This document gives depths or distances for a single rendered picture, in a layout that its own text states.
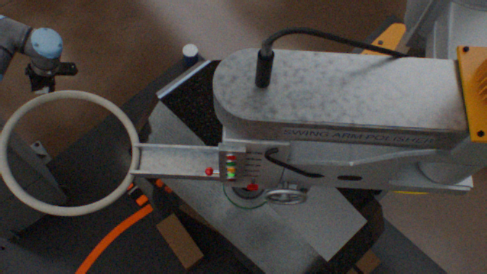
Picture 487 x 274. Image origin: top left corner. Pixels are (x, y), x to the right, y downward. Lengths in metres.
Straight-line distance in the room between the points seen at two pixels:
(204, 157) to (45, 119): 1.66
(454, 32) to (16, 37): 1.41
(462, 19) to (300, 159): 0.75
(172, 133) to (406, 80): 1.21
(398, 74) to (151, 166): 0.99
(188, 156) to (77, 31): 1.95
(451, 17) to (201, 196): 1.26
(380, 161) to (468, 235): 1.75
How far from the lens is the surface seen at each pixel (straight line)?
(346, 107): 1.22
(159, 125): 2.22
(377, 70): 1.30
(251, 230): 2.07
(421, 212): 3.07
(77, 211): 1.76
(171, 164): 1.82
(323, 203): 2.03
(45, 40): 1.60
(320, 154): 1.48
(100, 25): 3.57
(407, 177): 1.69
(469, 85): 1.34
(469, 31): 1.78
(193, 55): 3.14
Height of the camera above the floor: 2.74
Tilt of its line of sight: 65 degrees down
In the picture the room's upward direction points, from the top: 5 degrees clockwise
